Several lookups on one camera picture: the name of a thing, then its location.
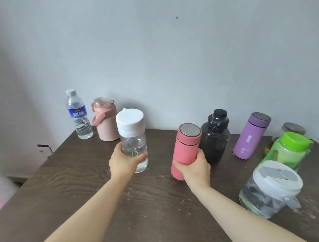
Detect pink thermos with steel top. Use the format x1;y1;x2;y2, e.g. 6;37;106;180
171;123;202;181

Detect purple thermos with steel top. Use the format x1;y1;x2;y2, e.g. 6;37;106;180
232;112;271;160

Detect pink jug with strap handle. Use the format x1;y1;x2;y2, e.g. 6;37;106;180
91;97;121;142

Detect plastic water bottle blue label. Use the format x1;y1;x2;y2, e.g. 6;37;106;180
65;89;94;140

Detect clear bottle with white lid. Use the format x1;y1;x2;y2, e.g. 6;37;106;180
115;108;148;173

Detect glass jar with grey lid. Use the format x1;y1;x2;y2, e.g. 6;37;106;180
265;122;306;155

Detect clear bottle with green lid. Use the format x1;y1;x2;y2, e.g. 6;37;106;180
259;132;314;172

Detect person's left forearm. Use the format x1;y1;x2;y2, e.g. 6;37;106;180
44;176;131;242

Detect clear jug white grey lid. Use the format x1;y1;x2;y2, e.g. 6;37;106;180
238;160;304;220

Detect person's left hand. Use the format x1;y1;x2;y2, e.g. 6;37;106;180
109;143;149;184

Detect person's right hand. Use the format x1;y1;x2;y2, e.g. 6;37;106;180
173;149;212;193

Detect person's right forearm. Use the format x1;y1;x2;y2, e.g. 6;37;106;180
190;184;309;242

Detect smoky dark bottle black cap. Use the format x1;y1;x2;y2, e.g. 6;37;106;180
199;109;230;164

